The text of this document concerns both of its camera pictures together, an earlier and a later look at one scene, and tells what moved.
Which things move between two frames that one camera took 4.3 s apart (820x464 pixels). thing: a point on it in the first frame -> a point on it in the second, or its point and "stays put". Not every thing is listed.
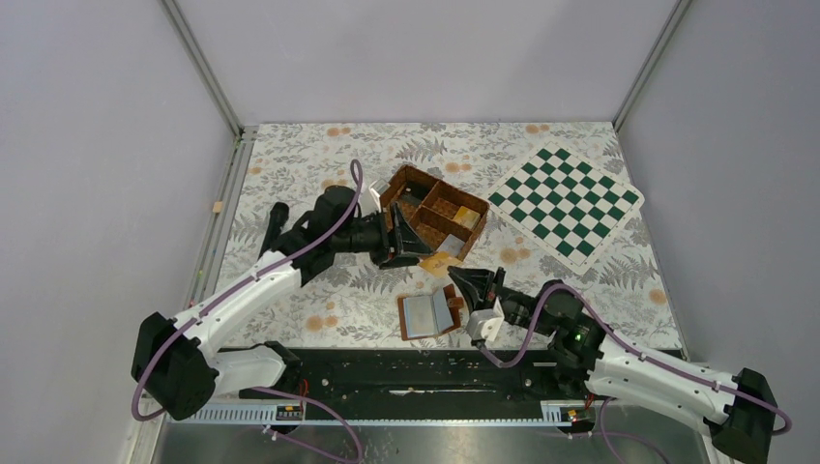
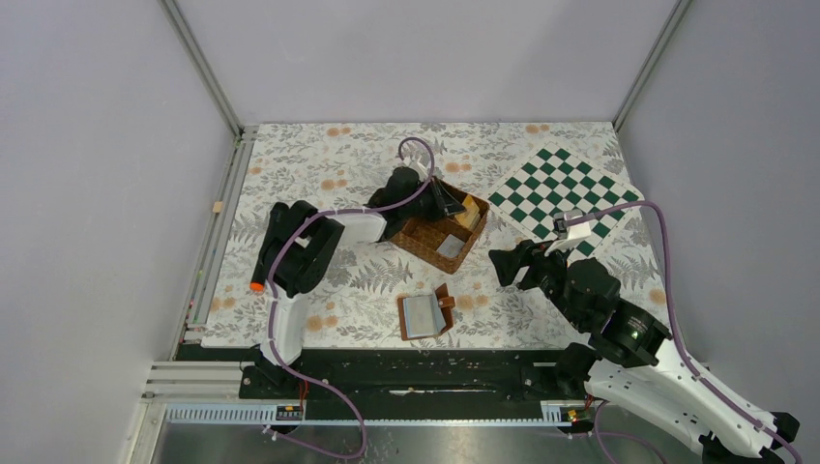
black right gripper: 489,292 -> 530,267
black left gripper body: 386,240 -> 433,201
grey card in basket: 452,245 stays put
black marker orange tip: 278,217 stays put
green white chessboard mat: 570,205 stays put
